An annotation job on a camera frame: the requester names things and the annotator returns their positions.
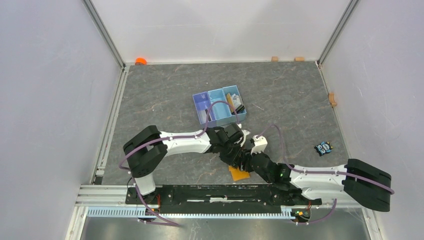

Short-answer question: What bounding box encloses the right wooden block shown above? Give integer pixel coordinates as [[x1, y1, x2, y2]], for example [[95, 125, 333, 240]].
[[294, 56, 305, 62]]

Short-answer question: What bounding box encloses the orange leather card holder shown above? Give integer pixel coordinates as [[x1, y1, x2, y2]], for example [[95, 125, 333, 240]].
[[228, 166, 251, 182]]

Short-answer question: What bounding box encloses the white slotted cable duct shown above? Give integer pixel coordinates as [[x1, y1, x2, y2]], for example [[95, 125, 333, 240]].
[[86, 206, 295, 220]]

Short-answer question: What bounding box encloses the blue owl sticker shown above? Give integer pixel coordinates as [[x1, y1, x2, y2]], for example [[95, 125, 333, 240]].
[[314, 141, 334, 157]]

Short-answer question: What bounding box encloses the purple plastic bin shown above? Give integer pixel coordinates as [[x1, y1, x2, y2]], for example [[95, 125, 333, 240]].
[[192, 91, 217, 128]]

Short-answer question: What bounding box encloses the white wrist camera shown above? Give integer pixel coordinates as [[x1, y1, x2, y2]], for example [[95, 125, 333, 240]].
[[250, 135, 268, 155], [238, 129, 251, 147]]

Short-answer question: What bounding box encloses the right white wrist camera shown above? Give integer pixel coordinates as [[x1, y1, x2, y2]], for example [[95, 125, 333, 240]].
[[250, 135, 268, 155]]

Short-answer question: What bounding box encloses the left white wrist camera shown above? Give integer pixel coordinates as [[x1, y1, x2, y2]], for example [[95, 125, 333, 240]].
[[238, 129, 251, 147]]

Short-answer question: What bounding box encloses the curved wooden piece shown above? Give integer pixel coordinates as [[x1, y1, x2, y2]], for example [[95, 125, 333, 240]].
[[328, 92, 338, 108]]

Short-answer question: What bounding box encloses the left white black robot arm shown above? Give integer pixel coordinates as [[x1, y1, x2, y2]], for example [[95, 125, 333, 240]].
[[123, 123, 250, 204]]

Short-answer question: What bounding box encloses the white black striped card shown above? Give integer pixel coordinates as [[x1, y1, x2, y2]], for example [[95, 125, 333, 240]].
[[198, 109, 213, 124]]

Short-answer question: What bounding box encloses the stack of credit cards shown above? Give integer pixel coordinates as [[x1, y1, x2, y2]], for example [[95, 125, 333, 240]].
[[226, 93, 245, 115]]

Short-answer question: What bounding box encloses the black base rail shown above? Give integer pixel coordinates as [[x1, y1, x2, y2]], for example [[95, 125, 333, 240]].
[[125, 184, 322, 214]]

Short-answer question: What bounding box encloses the light blue bin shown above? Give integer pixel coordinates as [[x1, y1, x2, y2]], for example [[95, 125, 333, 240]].
[[223, 85, 247, 123], [207, 88, 232, 127]]

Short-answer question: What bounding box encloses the orange round cap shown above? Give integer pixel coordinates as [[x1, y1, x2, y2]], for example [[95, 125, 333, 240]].
[[134, 57, 147, 65]]

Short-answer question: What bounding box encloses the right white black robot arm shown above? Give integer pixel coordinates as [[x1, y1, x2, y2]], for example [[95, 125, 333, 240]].
[[241, 152, 394, 212]]

